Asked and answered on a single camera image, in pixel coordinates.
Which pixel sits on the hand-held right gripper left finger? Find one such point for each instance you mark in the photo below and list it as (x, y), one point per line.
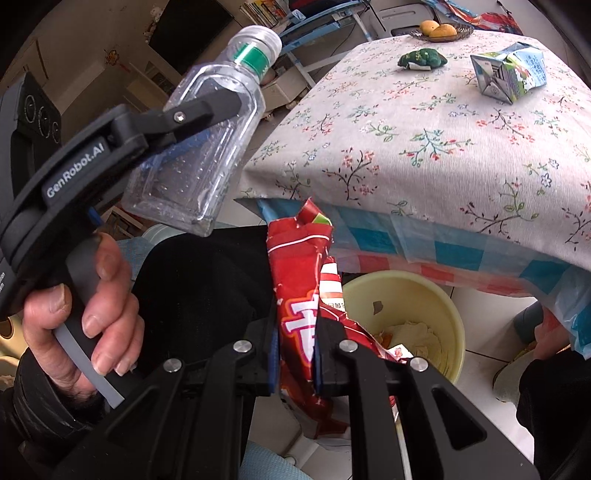
(273, 364)

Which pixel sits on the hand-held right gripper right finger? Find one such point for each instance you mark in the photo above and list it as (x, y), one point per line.
(328, 369)

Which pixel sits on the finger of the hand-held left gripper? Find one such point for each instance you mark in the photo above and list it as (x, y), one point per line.
(198, 110)
(182, 153)

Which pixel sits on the clear plastic bottle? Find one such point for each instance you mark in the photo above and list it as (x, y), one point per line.
(194, 194)

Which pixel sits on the red snack wrapper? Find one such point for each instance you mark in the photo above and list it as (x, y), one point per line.
(295, 286)

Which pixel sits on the yellow plastic bucket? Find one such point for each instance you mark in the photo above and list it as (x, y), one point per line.
(443, 314)

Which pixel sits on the person's left forearm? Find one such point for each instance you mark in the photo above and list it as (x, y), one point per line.
(37, 415)

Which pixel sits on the person's left hand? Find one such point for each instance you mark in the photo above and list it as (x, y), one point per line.
(113, 300)

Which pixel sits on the black flat television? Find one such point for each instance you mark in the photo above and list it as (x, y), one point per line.
(194, 27)

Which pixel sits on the white television cabinet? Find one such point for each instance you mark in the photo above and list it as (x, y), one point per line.
(291, 87)

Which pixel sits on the small plush toy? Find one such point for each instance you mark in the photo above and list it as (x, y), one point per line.
(153, 23)

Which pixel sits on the person's left leg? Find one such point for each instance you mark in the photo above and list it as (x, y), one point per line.
(198, 286)

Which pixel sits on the person's leg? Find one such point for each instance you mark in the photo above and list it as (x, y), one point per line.
(198, 286)
(558, 415)

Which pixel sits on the row of books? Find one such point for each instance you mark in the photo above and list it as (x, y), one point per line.
(263, 11)

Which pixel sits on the blue study desk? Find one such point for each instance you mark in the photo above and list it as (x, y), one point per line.
(318, 21)

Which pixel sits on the pale green shoe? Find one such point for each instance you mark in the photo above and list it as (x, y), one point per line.
(508, 378)

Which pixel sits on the white plastic stool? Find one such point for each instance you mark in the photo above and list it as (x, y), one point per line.
(401, 14)

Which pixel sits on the green crumpled wrapper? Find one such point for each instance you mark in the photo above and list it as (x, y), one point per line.
(422, 59)

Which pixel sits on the person's right leg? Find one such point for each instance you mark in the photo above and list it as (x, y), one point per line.
(558, 415)

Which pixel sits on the floral tablecloth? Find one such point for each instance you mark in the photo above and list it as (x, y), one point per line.
(438, 138)

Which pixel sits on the yellow mango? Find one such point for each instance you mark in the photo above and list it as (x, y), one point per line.
(429, 26)
(445, 31)

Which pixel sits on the dark woven fruit bowl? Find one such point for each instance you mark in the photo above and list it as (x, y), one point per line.
(464, 33)

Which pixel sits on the colourful hanging bag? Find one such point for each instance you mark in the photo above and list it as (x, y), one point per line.
(494, 21)

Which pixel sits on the light blue milk carton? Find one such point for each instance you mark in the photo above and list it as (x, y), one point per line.
(517, 69)

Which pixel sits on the red wall ornament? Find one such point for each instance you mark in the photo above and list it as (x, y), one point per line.
(113, 55)

